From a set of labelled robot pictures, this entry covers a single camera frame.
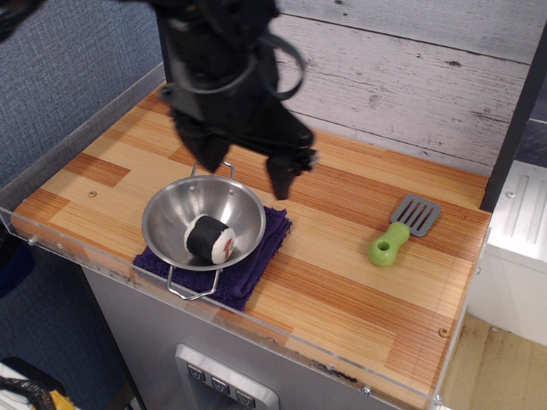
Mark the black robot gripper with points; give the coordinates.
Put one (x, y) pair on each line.
(239, 103)

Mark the black and white sushi roll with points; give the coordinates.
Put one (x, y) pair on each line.
(209, 239)

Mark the steel bowl with wire handles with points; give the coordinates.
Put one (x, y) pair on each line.
(170, 211)

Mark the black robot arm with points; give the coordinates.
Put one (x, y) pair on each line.
(61, 61)

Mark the green and grey toy spatula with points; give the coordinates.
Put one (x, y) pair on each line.
(414, 216)

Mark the purple cloth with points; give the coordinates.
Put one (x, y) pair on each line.
(237, 282)

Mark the clear acrylic table guard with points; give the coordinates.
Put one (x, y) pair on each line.
(325, 327)

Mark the silver dispenser button panel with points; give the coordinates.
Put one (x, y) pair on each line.
(213, 385)

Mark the white metal cabinet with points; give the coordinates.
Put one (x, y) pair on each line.
(509, 288)

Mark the dark grey right post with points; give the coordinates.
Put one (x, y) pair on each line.
(517, 126)

